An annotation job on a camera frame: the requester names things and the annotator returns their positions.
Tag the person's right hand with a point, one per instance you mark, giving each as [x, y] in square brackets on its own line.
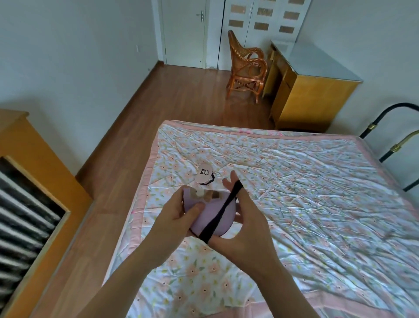
[248, 236]

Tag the person's left hand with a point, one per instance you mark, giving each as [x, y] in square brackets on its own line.
[170, 222]

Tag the person's right thumb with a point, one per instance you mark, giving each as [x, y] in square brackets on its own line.
[222, 240]

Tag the person's left thumb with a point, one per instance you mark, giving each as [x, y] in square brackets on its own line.
[197, 214]

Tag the lilac round card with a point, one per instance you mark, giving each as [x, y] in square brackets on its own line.
[209, 213]

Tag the black elastic band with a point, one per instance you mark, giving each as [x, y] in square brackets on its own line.
[220, 214]

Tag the person's left forearm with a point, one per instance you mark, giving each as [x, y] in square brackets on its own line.
[131, 278]

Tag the person's right forearm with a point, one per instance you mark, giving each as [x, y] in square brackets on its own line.
[288, 295]

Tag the pink paper tag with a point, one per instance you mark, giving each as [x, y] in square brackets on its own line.
[203, 172]

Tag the floral quilt with pink border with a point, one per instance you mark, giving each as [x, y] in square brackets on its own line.
[311, 203]

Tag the brown wicker armchair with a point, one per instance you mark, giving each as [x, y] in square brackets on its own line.
[245, 62]

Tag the yellow wooden desk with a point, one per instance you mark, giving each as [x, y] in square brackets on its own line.
[311, 95]

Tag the orange wooden cabinet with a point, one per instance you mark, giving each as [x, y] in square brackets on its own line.
[36, 154]

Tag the grey slatted grille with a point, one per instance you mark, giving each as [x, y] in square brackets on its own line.
[23, 216]

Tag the white door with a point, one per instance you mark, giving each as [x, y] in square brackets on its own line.
[183, 32]

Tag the white panelled wardrobe doors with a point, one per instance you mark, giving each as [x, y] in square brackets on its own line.
[262, 23]

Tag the black metal bed frame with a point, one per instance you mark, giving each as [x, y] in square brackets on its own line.
[392, 108]

